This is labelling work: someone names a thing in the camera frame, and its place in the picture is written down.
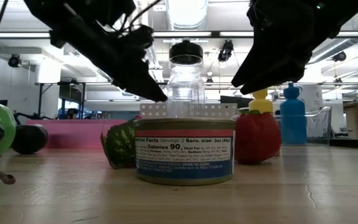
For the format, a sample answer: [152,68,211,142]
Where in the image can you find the tin can blue red label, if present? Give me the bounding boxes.
[133,117,237,187]

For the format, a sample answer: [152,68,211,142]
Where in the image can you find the yellow plastic bottle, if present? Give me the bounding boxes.
[248,88,275,114]

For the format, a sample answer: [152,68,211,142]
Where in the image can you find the white round canister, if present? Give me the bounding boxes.
[300,84,324,113]

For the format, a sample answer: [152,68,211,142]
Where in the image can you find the white ceiling air unit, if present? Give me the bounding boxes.
[35,60,62,84]

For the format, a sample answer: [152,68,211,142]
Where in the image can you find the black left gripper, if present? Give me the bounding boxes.
[23,0,168,103]

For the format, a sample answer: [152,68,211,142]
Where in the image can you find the clear bottle black cap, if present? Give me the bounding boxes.
[166,37,206,119]

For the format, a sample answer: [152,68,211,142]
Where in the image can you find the dark purple plum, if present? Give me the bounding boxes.
[10,123,49,156]

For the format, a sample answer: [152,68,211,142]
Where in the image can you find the white perforated metal basket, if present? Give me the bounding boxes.
[139,103,239,119]

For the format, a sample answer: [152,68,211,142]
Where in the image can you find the black computer monitor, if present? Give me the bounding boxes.
[219,95,254,110]

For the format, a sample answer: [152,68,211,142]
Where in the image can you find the black metal rack frame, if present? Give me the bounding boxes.
[35,80,260,121]

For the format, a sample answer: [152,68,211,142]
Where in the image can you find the red strawberry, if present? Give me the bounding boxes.
[233,107,282,166]

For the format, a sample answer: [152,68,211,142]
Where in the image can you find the black ceiling camera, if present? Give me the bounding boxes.
[332,50,347,62]
[7,54,22,68]
[218,39,235,62]

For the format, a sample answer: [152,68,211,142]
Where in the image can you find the red grapes with leaf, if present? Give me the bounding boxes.
[100,115,142,170]

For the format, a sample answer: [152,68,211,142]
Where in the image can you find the clear plastic bin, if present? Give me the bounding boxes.
[273,106,333,146]

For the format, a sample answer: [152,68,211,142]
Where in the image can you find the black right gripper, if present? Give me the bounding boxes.
[230,0,336,96]

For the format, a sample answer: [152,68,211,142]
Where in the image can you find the dark desk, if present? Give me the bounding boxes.
[329,136,358,150]

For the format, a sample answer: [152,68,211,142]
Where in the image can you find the pink plastic bin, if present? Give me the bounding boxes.
[25,119,129,150]

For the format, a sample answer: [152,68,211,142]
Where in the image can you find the person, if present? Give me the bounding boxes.
[66,108,80,121]

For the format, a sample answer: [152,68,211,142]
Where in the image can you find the blue plastic bottle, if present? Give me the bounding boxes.
[280,82,308,146]

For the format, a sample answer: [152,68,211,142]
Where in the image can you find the black beam with light strips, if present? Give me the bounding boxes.
[0,30,358,39]

